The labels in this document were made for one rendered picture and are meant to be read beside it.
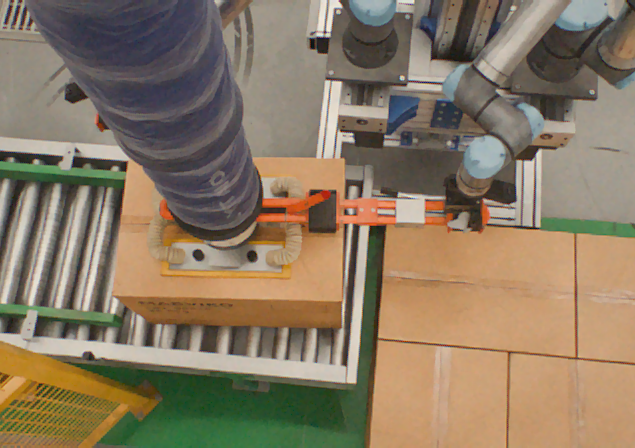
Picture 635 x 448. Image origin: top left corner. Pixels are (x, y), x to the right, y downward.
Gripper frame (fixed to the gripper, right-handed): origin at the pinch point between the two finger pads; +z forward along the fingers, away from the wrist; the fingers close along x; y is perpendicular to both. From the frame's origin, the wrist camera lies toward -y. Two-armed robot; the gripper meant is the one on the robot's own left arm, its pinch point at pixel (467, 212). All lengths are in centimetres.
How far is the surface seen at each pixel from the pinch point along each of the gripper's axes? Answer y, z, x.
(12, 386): 109, 7, 44
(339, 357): 31, 53, 29
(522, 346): -25, 53, 24
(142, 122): 61, -69, 11
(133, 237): 86, 13, 4
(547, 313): -33, 53, 13
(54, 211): 126, 53, -17
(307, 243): 39.5, 13.0, 4.9
